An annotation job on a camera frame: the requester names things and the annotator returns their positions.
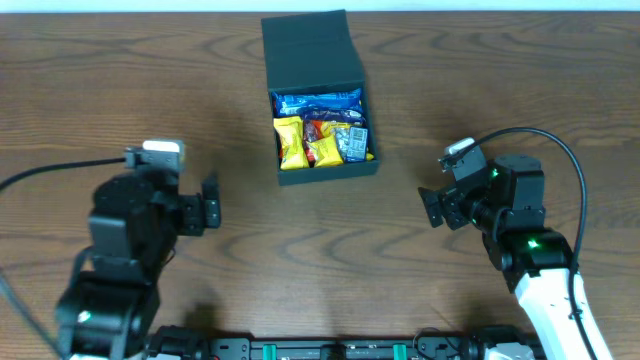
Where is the small blue barcode packet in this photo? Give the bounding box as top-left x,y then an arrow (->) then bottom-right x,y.
346,127 -> 368,162

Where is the yellow double snack packet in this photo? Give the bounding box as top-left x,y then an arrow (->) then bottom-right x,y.
273,115 -> 345,171

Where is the yellow Hacks sweets bag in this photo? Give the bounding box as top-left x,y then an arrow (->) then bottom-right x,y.
320,121 -> 374,163

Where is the light blue snack packet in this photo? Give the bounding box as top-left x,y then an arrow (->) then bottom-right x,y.
271,88 -> 362,117

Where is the red Hacks sweets bag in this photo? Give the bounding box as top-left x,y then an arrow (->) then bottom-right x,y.
303,120 -> 323,167

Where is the dark green gift box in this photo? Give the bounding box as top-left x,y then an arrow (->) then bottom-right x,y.
261,10 -> 378,156

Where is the dark blue chocolate bar wrapper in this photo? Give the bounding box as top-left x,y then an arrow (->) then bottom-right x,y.
300,109 -> 366,125

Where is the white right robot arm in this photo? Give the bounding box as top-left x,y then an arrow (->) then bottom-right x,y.
418,152 -> 612,359

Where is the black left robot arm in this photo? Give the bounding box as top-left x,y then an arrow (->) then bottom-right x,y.
55,168 -> 221,359

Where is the black mounting rail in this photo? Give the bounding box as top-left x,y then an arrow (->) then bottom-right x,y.
140,325 -> 546,360

